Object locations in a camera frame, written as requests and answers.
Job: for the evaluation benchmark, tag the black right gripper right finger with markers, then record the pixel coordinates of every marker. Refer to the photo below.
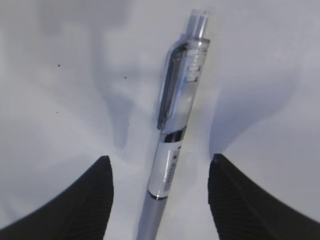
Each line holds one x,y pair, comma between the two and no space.
242,210

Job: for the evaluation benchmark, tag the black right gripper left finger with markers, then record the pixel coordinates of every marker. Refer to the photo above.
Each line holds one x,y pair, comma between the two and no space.
81,212

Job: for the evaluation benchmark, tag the grey grip pen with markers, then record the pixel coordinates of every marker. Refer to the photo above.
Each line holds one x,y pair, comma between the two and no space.
182,72

